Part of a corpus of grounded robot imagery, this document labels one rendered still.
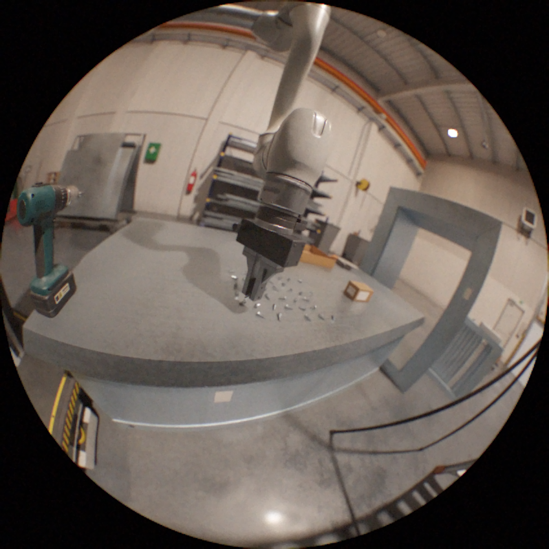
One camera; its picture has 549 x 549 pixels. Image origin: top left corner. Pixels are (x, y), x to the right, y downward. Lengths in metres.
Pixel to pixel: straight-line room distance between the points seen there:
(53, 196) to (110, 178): 2.79
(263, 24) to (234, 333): 0.89
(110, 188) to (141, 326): 2.87
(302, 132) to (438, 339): 1.52
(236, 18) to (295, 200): 0.70
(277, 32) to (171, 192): 4.72
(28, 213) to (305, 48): 0.58
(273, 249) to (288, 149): 0.17
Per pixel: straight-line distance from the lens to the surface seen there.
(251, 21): 0.78
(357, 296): 0.78
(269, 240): 0.31
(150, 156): 5.20
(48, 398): 0.79
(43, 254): 0.42
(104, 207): 3.13
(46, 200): 0.39
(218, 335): 0.35
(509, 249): 9.86
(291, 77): 0.49
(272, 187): 0.30
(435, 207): 1.73
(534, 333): 10.26
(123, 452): 0.96
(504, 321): 9.52
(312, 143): 0.31
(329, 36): 8.23
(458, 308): 1.53
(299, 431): 1.04
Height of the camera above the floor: 0.90
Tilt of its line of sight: 21 degrees down
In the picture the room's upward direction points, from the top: 19 degrees clockwise
